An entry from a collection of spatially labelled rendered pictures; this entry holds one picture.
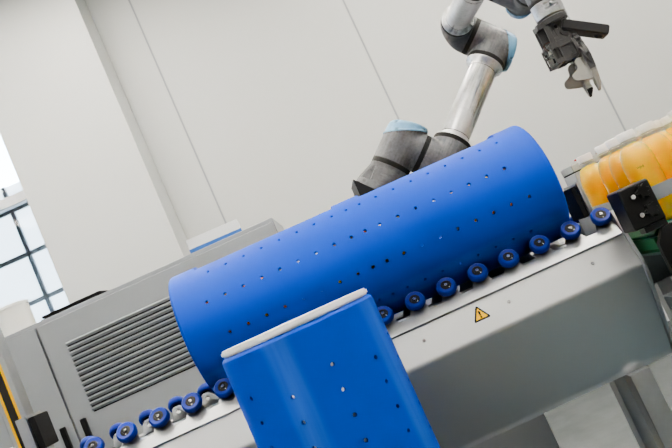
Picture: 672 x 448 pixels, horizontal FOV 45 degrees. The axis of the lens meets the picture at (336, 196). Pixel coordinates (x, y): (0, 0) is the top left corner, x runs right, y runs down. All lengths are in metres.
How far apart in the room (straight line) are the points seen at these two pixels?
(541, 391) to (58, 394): 2.26
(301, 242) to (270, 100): 3.06
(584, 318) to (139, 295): 2.12
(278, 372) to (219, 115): 3.58
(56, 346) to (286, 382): 2.36
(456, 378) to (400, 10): 3.39
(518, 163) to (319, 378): 0.74
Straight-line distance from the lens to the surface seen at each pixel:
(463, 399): 1.82
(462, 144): 2.37
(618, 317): 1.88
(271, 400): 1.34
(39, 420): 1.99
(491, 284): 1.81
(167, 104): 4.88
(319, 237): 1.77
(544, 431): 2.28
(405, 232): 1.76
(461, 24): 2.43
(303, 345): 1.31
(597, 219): 1.87
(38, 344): 3.63
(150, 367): 3.49
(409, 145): 2.33
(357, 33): 4.87
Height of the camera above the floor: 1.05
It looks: 6 degrees up
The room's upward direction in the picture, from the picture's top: 24 degrees counter-clockwise
